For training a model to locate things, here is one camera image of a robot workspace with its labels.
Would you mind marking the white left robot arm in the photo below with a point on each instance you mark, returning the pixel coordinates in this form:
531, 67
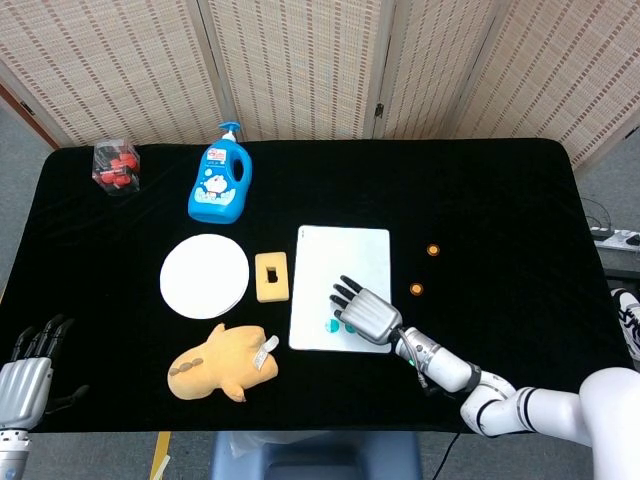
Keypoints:
12, 450

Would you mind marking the white magnetic board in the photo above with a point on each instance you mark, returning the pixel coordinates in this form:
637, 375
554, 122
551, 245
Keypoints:
340, 255

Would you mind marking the blue detergent bottle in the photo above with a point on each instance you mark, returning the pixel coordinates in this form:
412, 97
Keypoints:
220, 195

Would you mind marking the yellow sponge with hole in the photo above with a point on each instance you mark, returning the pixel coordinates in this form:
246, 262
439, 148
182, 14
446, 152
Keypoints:
281, 285

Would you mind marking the woven folding screen panel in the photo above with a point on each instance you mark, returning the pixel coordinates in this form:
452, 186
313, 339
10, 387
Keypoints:
300, 65
435, 75
115, 75
565, 75

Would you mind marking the white black sneaker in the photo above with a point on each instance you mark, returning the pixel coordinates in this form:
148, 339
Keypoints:
627, 320

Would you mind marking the blue round magnet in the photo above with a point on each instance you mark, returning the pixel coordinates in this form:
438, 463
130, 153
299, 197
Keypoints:
329, 326
349, 328

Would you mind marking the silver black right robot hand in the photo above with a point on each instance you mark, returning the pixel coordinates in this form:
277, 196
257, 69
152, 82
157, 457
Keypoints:
372, 315

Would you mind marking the yellow plush toy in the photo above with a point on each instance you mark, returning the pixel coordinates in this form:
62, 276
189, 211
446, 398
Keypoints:
220, 365

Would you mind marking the metal screen hinge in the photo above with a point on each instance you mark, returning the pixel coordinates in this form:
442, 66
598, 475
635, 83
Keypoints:
379, 110

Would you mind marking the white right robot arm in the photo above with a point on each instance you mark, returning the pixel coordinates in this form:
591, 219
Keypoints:
540, 405

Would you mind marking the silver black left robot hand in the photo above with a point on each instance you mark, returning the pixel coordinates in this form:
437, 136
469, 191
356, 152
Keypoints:
25, 385

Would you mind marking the white paper plate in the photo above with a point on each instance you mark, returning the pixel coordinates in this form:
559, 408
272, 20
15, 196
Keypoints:
202, 275

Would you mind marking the clear box with red caps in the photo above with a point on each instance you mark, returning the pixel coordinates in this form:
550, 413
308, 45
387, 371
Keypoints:
116, 167

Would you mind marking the orange round magnet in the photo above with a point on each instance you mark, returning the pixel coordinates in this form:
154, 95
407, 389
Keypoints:
416, 288
433, 249

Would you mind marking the black tablecloth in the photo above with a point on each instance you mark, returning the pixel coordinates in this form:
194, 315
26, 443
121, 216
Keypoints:
350, 190

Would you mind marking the white power strip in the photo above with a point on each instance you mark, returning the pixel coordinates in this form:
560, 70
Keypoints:
617, 239

